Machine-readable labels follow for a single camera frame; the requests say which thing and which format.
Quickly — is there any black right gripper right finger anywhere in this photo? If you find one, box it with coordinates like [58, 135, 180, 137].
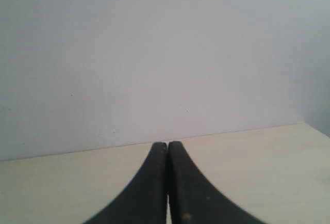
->
[168, 141, 263, 223]

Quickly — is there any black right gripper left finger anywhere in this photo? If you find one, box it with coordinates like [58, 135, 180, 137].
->
[86, 142, 168, 224]

